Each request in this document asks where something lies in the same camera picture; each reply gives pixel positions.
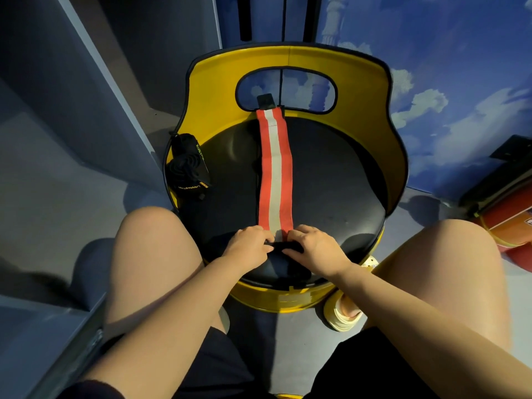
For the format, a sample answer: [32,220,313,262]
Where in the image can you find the person's left leg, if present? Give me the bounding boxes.
[101,206,230,342]

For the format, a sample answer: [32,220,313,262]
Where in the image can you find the black shorts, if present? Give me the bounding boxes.
[57,326,435,399]

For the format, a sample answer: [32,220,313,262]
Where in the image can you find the grey cabinet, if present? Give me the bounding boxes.
[0,0,223,399]

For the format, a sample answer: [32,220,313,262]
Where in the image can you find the person's left forearm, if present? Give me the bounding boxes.
[81,257,252,399]

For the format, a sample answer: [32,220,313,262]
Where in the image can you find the black pole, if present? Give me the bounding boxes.
[303,0,323,43]
[239,0,253,42]

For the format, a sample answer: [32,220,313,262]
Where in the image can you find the person's left hand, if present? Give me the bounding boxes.
[221,225,275,274]

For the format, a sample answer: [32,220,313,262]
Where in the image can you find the yellow barrel chair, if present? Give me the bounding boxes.
[163,42,410,314]

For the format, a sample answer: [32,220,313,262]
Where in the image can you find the yellow hose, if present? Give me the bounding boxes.
[477,211,522,249]

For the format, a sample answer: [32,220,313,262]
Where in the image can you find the black round seat cushion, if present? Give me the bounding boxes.
[178,115,388,292]

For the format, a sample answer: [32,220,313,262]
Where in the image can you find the person's right leg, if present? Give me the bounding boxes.
[361,219,513,354]

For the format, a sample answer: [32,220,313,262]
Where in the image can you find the red and white striped strap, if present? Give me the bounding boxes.
[255,93,306,256]

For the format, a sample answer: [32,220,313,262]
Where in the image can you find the person's leg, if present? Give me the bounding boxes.
[361,219,513,354]
[101,206,230,342]

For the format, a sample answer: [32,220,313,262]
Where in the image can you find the white and yellow sandal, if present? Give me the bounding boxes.
[323,255,380,332]

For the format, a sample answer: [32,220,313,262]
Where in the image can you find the person's right hand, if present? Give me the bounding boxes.
[281,224,354,280]

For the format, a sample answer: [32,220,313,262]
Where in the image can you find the person's right forearm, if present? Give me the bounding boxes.
[332,263,532,399]

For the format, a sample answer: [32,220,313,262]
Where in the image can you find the red fire extinguisher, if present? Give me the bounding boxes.
[473,183,532,273]

